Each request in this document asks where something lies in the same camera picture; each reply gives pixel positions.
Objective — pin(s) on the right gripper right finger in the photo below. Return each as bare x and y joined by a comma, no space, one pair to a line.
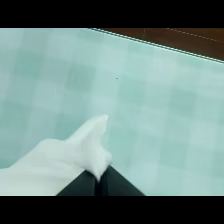
116,185

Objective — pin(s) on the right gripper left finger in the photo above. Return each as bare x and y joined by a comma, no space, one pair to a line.
81,186

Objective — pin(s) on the white garment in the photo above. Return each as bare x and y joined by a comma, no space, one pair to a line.
56,160

